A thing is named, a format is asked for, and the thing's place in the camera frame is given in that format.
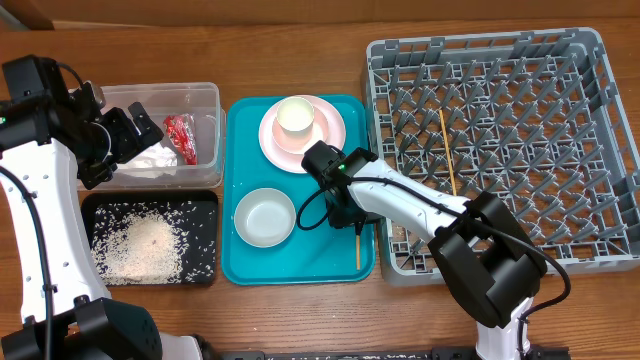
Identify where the white napkin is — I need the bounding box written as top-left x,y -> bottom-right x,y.
116,143 -> 177,178

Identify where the red snack wrapper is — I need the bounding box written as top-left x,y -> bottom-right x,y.
163,113 -> 198,165

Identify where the pale green cup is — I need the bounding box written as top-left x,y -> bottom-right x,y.
276,96 -> 315,137

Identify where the grey bowl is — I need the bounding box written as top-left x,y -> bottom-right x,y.
234,188 -> 296,248

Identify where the white rice heap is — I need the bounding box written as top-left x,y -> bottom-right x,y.
89,199 -> 217,285

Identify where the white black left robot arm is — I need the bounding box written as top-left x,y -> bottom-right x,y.
1,55 -> 216,359

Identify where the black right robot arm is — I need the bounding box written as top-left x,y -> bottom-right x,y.
301,141 -> 547,359

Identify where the clear plastic waste bin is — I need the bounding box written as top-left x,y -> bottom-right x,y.
95,82 -> 226,191

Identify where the pink round plate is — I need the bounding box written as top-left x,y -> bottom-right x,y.
259,95 -> 346,173

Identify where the teal plastic serving tray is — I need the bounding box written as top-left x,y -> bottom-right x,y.
220,97 -> 376,286

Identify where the black flat tray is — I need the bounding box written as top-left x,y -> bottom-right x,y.
79,189 -> 220,289

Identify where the grey plastic dish rack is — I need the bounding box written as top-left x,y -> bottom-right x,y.
364,27 -> 639,274

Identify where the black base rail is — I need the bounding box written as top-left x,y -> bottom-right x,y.
219,346 -> 571,360

